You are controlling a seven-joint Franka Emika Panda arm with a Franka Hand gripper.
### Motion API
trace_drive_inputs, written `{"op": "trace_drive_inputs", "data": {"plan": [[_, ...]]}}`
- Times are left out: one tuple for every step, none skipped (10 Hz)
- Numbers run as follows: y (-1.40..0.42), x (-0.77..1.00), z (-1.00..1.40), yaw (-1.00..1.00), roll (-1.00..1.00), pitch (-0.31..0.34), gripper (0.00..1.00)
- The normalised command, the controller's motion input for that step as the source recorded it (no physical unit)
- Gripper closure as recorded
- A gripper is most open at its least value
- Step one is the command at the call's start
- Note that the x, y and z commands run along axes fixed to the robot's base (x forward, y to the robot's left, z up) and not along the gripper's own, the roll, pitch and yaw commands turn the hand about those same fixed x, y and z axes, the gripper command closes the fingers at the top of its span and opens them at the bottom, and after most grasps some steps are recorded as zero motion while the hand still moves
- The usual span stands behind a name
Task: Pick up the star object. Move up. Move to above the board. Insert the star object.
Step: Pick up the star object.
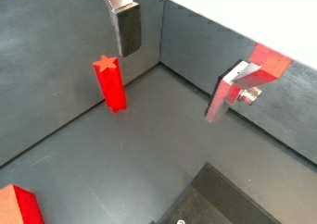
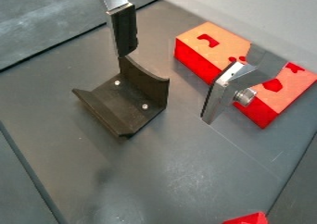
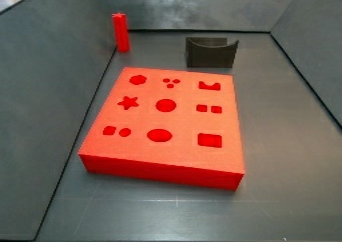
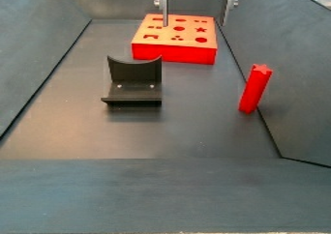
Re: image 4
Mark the black curved holder stand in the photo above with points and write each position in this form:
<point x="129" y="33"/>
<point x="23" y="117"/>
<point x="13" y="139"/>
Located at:
<point x="136" y="81"/>

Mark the red star prism peg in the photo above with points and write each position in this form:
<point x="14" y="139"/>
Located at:
<point x="256" y="87"/>

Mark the red shape sorter board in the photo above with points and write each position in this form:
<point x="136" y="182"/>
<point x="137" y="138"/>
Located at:
<point x="186" y="41"/>

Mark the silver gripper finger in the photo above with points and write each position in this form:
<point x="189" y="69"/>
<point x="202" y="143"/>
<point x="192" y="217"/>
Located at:
<point x="228" y="7"/>
<point x="162" y="4"/>

